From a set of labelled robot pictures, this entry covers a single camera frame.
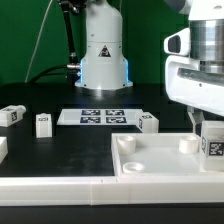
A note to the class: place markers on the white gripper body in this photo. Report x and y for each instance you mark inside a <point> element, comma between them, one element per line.
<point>186,84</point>

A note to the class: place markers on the white block left edge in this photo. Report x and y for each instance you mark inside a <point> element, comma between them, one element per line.
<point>3,148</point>

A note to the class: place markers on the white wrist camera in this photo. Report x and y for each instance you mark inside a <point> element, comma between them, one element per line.
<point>178,43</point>

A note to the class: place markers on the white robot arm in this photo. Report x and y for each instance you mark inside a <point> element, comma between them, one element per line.
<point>104,69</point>

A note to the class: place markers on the white marker sheet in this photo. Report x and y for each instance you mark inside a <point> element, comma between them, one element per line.
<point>98,116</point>

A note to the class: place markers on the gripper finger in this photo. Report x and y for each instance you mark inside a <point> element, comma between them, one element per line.
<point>196,117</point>

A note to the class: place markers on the white square tabletop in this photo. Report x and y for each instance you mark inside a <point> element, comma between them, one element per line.
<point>161,154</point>

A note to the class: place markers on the white obstacle fence wall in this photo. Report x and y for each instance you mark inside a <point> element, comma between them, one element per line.
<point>96,190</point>

